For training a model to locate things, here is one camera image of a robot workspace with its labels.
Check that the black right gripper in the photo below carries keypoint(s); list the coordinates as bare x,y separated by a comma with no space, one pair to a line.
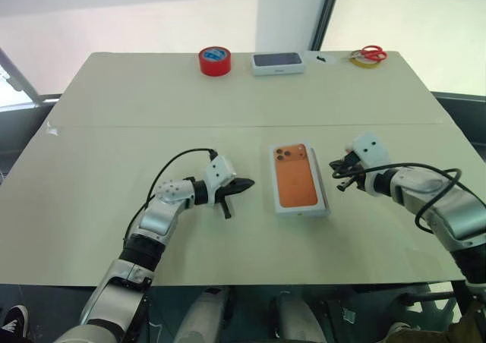
355,168

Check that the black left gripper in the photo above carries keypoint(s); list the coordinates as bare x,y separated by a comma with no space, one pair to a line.
227,193

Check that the orange smartphone with triple camera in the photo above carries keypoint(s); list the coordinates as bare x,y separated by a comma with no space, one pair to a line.
296,180

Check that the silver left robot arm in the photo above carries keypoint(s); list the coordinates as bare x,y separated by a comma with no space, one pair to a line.
159,214

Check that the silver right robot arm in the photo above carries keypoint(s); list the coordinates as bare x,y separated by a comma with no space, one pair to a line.
455,210

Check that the white box with dark print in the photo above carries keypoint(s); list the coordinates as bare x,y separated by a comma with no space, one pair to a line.
279,64

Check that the yellow tape roll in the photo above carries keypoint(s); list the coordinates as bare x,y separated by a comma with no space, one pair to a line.
360,63

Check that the small black clip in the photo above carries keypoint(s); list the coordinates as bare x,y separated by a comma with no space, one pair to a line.
321,59

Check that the white paper sheet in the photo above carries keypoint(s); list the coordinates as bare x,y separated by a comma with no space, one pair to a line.
330,56

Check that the white rounded robot leg shell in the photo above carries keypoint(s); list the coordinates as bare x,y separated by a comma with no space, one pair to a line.
205,316
296,320

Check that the red tape roll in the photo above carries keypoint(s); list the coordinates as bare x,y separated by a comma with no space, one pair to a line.
214,66

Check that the tan trouser leg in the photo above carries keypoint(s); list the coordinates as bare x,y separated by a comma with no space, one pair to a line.
471,328

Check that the black and white sneaker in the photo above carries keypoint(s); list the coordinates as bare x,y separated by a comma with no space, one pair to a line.
15,320

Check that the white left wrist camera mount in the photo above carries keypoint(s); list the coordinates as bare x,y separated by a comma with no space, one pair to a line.
220,170

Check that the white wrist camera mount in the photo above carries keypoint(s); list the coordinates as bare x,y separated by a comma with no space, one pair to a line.
220,170
370,147

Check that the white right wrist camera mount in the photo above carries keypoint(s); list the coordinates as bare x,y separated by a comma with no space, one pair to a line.
370,147

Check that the dark window frame post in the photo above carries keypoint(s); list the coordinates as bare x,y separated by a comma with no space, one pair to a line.
324,13

